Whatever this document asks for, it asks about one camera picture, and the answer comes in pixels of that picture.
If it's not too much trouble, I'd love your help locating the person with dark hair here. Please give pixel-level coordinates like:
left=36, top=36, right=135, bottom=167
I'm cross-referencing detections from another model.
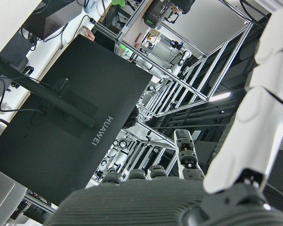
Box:
left=122, top=105, right=140, bottom=129

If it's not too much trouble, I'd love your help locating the black device with green light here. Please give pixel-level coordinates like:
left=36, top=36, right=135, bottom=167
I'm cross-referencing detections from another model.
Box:
left=143, top=0, right=170, bottom=26

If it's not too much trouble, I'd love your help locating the black Huawei monitor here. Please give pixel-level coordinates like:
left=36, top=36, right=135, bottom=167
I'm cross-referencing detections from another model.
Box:
left=0, top=34, right=154, bottom=205

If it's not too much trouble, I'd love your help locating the aluminium frame cage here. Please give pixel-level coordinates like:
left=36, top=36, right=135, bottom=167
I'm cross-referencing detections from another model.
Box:
left=92, top=0, right=258, bottom=118

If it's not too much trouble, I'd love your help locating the grey laptop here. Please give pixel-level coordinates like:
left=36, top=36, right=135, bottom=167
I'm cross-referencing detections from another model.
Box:
left=0, top=164, right=29, bottom=226

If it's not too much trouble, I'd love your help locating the white ceiling light bar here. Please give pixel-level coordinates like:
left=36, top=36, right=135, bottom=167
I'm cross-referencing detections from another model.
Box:
left=208, top=91, right=233, bottom=102

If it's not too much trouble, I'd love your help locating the thin black cable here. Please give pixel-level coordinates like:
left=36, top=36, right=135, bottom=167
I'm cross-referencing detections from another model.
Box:
left=0, top=80, right=42, bottom=113
left=42, top=14, right=96, bottom=43

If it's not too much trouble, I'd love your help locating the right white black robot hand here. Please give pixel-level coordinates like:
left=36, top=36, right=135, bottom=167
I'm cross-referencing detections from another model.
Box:
left=43, top=3, right=283, bottom=226

